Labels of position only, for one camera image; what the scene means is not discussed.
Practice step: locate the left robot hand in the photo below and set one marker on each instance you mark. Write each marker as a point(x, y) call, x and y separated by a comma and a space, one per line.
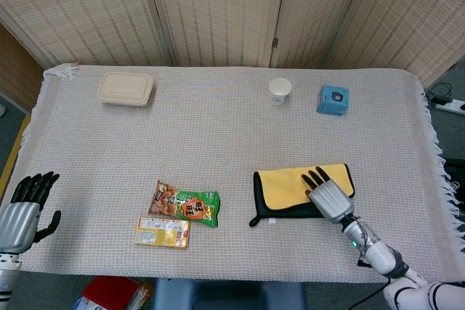
point(18, 219)

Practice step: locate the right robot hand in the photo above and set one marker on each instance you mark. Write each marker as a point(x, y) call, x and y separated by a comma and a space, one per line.
point(332, 199)

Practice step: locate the yellow and black cloth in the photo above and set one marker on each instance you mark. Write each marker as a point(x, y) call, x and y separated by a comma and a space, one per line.
point(283, 188)

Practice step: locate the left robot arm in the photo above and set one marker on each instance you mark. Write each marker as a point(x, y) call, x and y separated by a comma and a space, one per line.
point(7, 270)

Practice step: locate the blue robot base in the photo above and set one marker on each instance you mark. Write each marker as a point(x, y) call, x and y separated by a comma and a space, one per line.
point(229, 295)

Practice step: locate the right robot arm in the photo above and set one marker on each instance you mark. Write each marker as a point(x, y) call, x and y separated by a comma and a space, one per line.
point(378, 255)

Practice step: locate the blue cardboard box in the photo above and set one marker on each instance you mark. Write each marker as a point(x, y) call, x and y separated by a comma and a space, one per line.
point(332, 101)

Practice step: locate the red package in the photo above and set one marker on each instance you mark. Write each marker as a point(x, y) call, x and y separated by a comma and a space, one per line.
point(109, 292)

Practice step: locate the white paper cup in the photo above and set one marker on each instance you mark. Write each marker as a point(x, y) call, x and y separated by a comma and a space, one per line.
point(279, 90)

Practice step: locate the white woven tablecloth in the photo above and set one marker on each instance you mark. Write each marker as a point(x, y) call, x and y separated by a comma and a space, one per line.
point(218, 135)

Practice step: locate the yellow food box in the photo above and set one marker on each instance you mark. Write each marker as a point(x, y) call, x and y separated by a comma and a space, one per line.
point(161, 233)

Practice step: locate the green orange snack bag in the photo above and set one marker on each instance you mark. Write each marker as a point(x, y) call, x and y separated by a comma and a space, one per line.
point(185, 204)

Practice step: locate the white power strip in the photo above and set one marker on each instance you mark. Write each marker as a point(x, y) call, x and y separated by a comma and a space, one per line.
point(450, 106)

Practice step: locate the metal screen hinge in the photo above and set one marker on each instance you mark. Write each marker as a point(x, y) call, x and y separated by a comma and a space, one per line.
point(275, 43)

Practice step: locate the beige lidded takeout container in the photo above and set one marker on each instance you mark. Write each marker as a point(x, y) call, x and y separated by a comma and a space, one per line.
point(125, 88)

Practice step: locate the woven bamboo folding screen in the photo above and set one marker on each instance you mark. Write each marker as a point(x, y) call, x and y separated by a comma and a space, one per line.
point(218, 8)

